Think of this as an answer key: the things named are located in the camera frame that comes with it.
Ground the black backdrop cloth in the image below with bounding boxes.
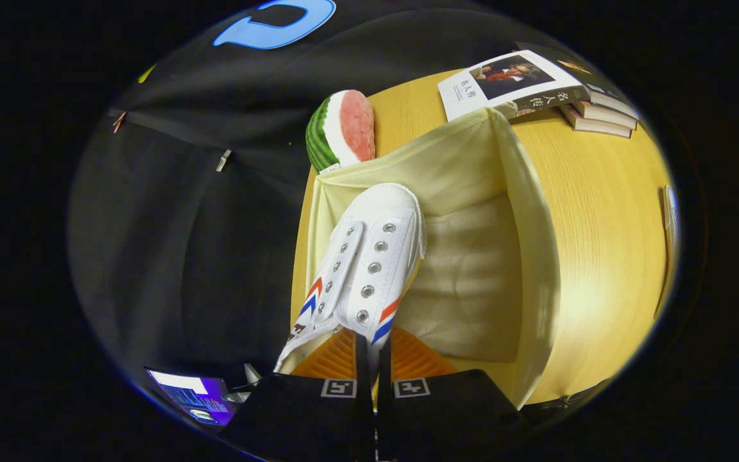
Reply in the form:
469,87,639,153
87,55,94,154
68,0,537,398

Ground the white portrait cover book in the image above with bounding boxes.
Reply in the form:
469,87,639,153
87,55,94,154
437,49,591,123

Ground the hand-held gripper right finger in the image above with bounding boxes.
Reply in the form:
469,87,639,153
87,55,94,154
377,326,524,462

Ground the black cover book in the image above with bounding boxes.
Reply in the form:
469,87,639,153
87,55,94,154
514,42,640,121

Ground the white canvas shoe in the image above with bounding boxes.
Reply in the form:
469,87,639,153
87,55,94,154
273,183,427,374

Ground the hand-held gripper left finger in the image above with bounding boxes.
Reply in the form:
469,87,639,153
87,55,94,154
219,329,375,462

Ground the watermelon slice plush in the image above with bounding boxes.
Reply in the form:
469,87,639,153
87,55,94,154
305,89,377,174

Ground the brown cover book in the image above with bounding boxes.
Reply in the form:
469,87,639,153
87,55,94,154
572,101,638,131
559,106,632,139

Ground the computer screen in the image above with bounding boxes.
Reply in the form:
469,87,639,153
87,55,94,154
145,367,237,427

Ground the beige fabric storage box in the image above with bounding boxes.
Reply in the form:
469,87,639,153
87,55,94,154
276,107,561,409

